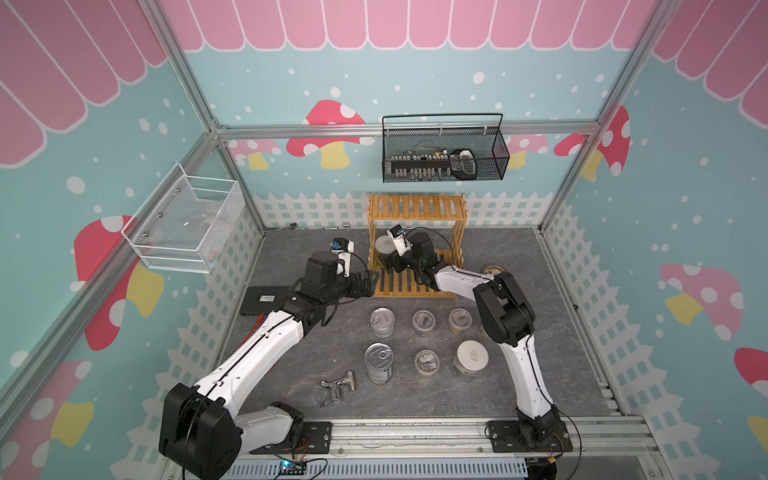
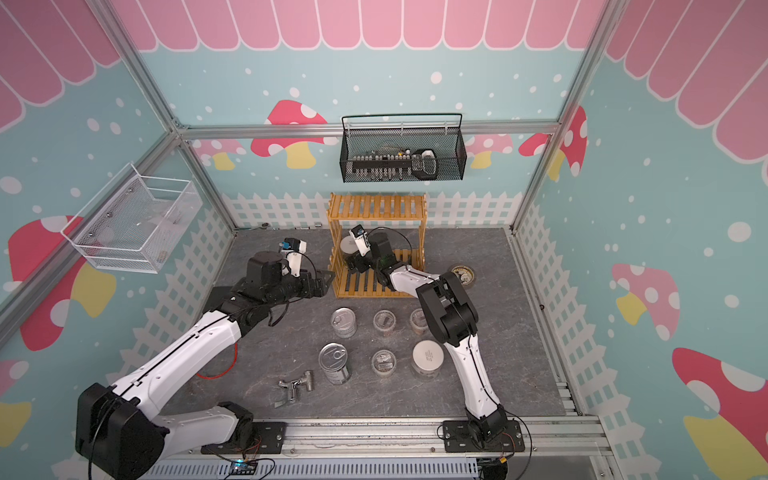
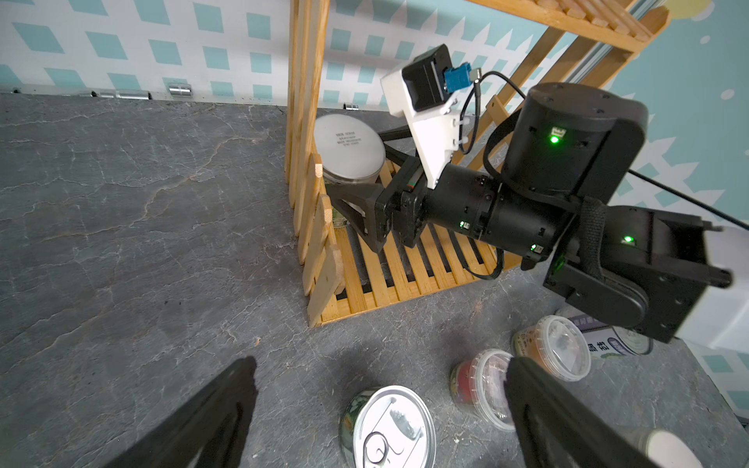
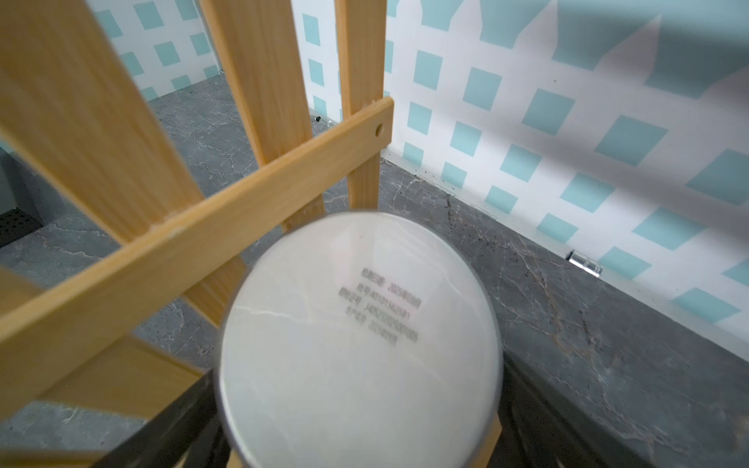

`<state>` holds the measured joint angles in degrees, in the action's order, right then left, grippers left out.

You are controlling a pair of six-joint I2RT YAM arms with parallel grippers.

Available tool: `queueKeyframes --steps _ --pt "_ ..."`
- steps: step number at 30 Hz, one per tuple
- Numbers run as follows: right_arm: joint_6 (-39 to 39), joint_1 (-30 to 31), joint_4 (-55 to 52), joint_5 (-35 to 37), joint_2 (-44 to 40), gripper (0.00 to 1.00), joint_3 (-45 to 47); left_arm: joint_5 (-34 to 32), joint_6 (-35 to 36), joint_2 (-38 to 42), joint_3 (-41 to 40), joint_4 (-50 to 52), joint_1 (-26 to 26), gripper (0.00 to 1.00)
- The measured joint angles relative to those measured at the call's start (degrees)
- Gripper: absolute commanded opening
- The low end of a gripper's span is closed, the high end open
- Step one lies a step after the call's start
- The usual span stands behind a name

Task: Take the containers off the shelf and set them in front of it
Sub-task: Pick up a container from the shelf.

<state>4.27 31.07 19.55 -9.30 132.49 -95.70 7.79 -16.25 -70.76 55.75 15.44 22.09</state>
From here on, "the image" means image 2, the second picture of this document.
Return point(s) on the white wire basket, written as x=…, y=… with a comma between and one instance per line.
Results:
x=133, y=223

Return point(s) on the metal bracket tool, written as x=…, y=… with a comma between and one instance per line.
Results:
x=292, y=388

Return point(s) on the orange seed plastic jar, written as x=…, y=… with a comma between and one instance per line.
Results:
x=418, y=322

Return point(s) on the tall silver pull-tab can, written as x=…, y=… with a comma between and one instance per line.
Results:
x=333, y=359

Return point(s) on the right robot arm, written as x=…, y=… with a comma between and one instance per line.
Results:
x=452, y=319

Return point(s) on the black network switch box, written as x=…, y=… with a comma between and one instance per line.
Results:
x=216, y=297

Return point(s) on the wooden two-tier shelf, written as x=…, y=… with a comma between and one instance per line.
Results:
x=403, y=218

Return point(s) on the purple label tin can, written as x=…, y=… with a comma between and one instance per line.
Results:
x=344, y=322

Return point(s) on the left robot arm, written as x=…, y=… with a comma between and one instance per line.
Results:
x=120, y=428

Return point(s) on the small clear lid jar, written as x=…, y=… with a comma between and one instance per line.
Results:
x=383, y=363

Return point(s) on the red seed plastic jar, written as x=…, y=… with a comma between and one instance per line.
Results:
x=384, y=322

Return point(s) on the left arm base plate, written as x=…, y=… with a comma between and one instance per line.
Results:
x=256, y=438

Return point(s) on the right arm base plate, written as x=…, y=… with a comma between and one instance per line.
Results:
x=457, y=438

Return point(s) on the black white item in basket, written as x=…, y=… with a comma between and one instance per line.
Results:
x=424, y=165

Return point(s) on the black wire basket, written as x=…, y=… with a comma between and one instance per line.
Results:
x=398, y=136

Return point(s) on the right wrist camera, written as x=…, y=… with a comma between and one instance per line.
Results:
x=360, y=237

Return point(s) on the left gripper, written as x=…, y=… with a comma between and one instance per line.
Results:
x=308, y=291

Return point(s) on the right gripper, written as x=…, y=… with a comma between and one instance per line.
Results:
x=359, y=263

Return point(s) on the green circuit board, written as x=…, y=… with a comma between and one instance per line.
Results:
x=243, y=468

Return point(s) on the connector strip in basket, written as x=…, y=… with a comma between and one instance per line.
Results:
x=370, y=169

